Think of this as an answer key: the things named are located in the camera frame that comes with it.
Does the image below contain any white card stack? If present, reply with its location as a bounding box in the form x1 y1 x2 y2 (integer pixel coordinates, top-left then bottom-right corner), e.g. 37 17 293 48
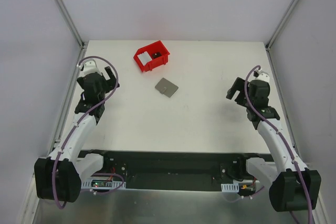
138 51 152 66

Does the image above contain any red plastic bin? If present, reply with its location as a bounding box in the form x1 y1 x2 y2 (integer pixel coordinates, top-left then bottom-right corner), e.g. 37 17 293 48
133 40 170 72

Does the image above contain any grey leather card holder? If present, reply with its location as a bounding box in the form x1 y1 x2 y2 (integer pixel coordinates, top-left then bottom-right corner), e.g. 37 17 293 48
154 78 178 98

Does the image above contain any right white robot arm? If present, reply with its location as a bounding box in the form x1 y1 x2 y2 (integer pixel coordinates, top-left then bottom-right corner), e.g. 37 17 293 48
226 77 321 212

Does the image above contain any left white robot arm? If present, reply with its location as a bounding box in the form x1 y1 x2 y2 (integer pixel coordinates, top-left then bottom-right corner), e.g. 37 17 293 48
34 60 119 202

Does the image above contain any black block in bin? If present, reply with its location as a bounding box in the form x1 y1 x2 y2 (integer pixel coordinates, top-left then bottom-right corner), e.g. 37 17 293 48
151 52 162 59

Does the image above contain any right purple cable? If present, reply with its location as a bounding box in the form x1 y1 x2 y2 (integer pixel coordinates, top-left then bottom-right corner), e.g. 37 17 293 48
244 65 316 224

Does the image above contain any purple cable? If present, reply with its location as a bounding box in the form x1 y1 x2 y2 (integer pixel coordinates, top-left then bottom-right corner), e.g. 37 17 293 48
52 56 119 209
244 65 316 224

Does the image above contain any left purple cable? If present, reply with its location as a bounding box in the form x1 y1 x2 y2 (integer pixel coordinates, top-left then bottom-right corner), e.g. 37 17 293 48
52 56 119 209

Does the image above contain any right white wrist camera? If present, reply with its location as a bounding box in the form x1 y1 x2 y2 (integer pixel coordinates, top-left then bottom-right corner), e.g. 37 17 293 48
253 69 270 83

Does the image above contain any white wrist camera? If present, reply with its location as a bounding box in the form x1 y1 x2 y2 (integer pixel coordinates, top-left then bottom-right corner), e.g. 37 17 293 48
253 69 270 83
77 59 101 77

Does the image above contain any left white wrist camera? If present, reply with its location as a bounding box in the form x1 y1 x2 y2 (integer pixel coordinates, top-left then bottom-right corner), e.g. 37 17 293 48
77 59 101 77

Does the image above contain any right white cable duct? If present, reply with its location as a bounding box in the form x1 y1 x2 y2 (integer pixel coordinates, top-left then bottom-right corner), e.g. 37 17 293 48
220 182 240 193

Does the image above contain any white cable duct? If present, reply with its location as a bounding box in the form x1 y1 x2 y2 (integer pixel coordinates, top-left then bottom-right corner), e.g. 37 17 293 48
81 179 126 190
220 182 240 193

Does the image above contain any left aluminium frame post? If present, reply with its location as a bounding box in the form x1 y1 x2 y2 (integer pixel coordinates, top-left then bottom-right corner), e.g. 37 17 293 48
54 0 86 49

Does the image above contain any aluminium frame post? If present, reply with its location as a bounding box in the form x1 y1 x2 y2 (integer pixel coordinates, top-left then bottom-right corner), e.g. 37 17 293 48
265 0 300 52
54 0 86 49

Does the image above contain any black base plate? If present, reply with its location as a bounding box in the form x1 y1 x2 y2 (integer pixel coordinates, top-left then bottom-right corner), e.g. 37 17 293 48
79 150 273 191

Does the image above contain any left white cable duct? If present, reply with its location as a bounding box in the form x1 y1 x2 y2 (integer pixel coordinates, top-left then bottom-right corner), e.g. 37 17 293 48
81 179 126 190

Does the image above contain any right aluminium frame post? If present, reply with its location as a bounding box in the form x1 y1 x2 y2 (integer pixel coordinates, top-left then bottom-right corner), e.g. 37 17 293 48
265 0 300 52

